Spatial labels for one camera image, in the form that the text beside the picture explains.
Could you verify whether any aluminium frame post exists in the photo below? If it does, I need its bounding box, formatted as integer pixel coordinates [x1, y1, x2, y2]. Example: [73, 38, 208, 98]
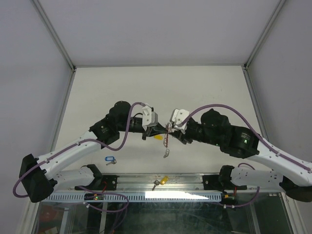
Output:
[244, 0, 288, 70]
[30, 0, 76, 72]

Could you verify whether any blue tag key on table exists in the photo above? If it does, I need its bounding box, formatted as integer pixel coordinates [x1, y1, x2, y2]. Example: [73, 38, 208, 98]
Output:
[105, 156, 117, 166]

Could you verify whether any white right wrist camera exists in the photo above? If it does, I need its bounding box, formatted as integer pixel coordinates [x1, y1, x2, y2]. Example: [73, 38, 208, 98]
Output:
[170, 109, 190, 132]

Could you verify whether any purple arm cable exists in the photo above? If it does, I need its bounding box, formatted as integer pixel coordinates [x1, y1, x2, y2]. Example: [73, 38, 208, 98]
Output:
[179, 104, 312, 209]
[12, 101, 147, 198]

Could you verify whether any yellow tag key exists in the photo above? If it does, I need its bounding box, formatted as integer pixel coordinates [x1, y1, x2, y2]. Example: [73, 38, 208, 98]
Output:
[152, 175, 169, 191]
[154, 135, 163, 140]

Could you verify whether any metal keyring holder red handle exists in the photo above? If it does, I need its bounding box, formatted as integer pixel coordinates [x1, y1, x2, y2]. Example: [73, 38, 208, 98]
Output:
[163, 123, 172, 158]

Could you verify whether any white slotted cable duct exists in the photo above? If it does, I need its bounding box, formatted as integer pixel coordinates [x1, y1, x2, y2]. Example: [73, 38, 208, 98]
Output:
[44, 191, 222, 203]

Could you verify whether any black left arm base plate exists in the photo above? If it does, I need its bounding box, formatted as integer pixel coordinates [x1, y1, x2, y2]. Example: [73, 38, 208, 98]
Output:
[93, 175, 119, 191]

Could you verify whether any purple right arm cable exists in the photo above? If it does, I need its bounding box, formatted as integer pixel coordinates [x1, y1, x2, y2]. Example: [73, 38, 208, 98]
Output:
[179, 104, 312, 209]

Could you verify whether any right aluminium frame post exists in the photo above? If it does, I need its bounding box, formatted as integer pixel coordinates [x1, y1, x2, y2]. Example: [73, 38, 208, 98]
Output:
[244, 0, 288, 70]

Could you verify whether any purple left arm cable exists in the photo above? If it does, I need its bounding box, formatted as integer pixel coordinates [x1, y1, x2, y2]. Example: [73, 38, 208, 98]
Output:
[12, 101, 147, 198]

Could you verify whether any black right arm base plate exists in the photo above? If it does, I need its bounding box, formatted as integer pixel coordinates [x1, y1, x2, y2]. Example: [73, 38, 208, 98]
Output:
[202, 175, 234, 191]

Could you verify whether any left aluminium frame post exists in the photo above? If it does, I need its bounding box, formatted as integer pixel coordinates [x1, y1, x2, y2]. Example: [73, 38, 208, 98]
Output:
[30, 0, 76, 72]

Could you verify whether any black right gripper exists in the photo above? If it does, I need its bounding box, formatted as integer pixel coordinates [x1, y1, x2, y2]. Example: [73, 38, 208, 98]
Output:
[169, 120, 223, 147]

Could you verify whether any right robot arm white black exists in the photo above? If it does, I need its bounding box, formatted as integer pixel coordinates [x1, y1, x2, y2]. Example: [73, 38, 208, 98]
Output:
[170, 109, 312, 202]

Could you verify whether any aluminium mounting rail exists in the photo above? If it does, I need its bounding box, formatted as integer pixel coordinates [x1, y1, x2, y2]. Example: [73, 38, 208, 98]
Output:
[48, 172, 288, 195]

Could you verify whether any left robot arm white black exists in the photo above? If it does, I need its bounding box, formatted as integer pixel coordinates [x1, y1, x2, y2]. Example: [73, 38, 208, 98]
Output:
[13, 101, 165, 203]

